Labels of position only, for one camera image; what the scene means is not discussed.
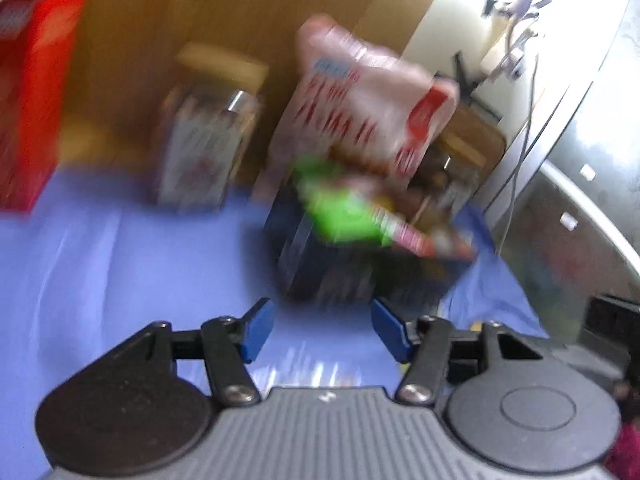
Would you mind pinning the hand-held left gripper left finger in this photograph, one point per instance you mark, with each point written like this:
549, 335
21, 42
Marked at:
259, 327

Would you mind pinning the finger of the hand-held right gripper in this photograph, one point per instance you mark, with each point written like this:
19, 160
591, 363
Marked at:
612, 330

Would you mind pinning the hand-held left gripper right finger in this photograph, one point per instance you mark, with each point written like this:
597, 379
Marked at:
389, 327

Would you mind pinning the black cardboard box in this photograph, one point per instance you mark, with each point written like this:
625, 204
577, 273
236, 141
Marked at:
330, 265

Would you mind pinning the green snack packet white label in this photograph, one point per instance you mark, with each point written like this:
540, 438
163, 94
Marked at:
345, 210

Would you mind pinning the blue printed blanket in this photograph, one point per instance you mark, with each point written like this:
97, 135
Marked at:
125, 270

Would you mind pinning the grey metallic appliance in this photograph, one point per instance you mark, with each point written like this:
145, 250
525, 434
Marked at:
575, 185

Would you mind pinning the nut jar with dark nuts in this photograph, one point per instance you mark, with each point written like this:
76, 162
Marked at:
460, 175

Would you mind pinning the nut jar with white label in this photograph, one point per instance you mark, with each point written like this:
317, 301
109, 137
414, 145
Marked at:
207, 135

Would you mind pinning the brown wooden board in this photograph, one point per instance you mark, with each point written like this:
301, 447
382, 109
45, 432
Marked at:
475, 130

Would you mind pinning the large pink snack bag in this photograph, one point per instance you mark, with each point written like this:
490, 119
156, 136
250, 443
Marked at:
360, 95

